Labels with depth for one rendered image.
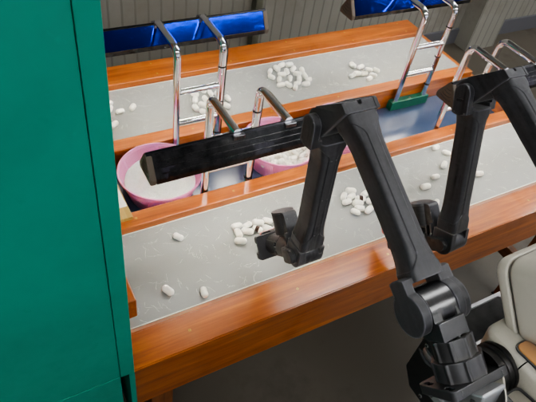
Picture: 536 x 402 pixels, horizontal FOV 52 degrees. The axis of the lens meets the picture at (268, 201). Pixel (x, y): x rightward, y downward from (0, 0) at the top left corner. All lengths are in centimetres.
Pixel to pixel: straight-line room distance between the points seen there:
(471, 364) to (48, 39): 75
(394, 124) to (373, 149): 135
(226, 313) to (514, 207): 106
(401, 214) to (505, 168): 128
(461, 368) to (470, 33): 375
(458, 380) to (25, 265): 68
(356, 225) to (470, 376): 88
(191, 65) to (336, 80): 60
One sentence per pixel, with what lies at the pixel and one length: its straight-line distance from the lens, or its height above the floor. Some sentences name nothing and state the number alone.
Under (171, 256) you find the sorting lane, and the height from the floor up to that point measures 74.
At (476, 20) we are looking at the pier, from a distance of 447.
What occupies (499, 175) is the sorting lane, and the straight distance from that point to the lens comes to 215.
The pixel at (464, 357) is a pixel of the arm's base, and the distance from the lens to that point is 95.
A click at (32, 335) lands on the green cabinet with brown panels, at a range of 103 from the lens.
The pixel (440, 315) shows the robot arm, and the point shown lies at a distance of 93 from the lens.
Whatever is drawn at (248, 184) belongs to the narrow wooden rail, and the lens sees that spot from 173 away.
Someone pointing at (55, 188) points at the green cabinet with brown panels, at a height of 143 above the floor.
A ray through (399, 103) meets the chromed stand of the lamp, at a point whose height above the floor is 71.
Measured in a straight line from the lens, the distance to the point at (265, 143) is 140.
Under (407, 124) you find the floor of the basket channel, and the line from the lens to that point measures 232.
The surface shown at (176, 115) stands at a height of 88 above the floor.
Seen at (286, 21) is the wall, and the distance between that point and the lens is 349.
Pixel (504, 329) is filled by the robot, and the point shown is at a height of 122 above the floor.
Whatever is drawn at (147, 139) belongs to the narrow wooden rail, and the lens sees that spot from 187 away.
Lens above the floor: 197
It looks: 45 degrees down
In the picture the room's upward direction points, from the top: 11 degrees clockwise
